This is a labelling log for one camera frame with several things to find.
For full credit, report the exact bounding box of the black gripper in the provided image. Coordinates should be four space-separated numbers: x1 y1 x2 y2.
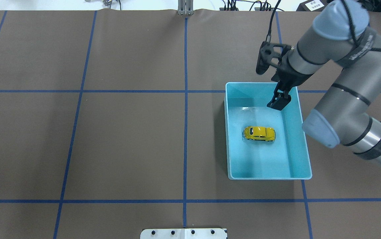
267 56 313 111

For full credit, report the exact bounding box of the yellow beetle toy car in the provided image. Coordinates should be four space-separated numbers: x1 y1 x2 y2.
242 126 276 142

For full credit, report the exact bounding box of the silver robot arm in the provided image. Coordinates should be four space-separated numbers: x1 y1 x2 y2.
256 0 381 166

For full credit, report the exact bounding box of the turquoise plastic bin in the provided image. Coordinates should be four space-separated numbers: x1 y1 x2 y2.
224 82 312 180

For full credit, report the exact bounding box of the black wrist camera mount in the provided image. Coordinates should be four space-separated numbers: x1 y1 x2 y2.
255 41 292 75

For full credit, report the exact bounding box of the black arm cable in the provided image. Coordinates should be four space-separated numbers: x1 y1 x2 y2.
265 0 282 43

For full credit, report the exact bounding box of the aluminium frame post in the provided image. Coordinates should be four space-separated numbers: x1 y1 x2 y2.
177 0 194 16

